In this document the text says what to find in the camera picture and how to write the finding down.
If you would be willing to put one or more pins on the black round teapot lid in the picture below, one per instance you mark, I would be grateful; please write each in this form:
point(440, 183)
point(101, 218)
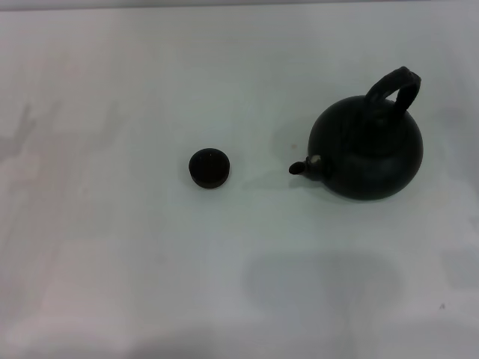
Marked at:
point(209, 168)

